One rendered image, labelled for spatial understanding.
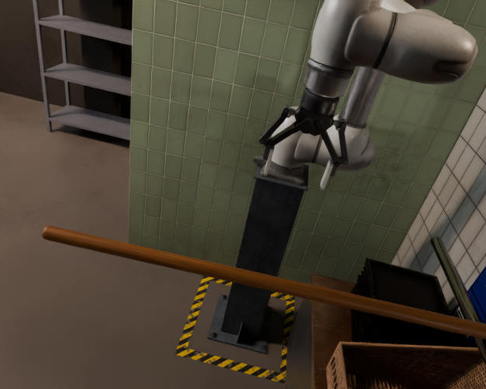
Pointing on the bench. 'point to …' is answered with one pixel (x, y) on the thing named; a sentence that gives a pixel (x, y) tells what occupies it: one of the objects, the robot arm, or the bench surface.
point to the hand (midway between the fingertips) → (295, 176)
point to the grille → (459, 333)
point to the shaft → (430, 319)
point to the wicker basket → (406, 367)
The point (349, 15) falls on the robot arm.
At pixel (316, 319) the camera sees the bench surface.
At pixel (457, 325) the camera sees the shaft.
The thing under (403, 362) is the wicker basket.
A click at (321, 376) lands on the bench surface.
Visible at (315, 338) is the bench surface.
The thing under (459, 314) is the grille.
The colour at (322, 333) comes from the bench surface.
